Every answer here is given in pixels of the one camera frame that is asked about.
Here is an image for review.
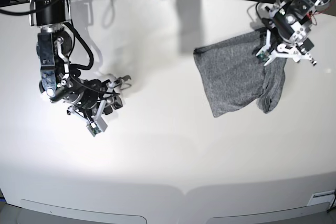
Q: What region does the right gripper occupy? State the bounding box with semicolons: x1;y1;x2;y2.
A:
67;74;131;124

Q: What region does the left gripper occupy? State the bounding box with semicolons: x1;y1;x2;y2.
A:
259;18;317;67

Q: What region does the grey long-sleeve T-shirt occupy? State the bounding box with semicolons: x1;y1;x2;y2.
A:
193;28;287;118

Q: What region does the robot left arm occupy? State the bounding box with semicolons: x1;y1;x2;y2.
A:
256;0;331;66

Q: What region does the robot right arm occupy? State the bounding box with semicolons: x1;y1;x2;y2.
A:
29;0;131;135

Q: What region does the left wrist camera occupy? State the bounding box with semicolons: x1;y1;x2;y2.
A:
256;51;269;64

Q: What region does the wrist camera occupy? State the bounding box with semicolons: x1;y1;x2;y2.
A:
256;51;269;64
87;118;108;137

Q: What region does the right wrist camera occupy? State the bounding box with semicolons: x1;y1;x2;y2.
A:
87;118;108;137

